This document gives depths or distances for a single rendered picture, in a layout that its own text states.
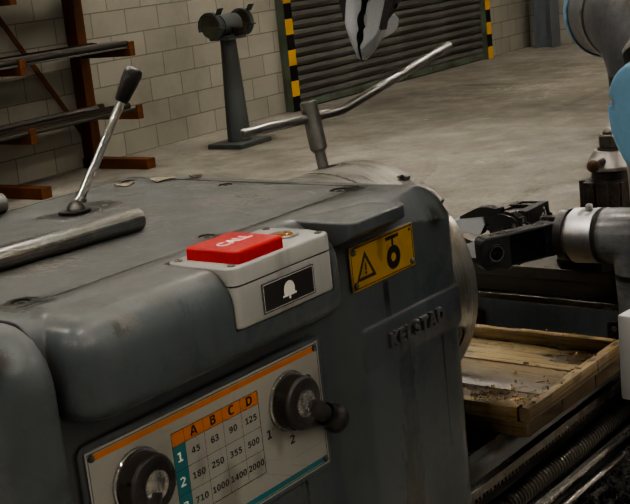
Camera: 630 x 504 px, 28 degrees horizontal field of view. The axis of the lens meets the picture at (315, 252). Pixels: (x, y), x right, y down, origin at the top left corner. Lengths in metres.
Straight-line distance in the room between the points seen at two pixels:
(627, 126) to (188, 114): 10.26
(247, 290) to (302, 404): 0.15
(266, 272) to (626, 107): 0.34
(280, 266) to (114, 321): 0.18
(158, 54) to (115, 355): 10.13
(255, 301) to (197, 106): 10.37
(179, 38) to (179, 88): 0.44
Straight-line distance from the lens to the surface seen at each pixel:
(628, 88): 1.10
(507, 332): 1.96
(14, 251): 1.13
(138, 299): 0.97
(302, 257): 1.08
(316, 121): 1.56
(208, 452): 1.08
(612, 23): 1.50
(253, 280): 1.04
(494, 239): 1.69
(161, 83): 11.05
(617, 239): 1.67
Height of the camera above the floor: 1.50
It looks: 13 degrees down
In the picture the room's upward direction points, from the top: 6 degrees counter-clockwise
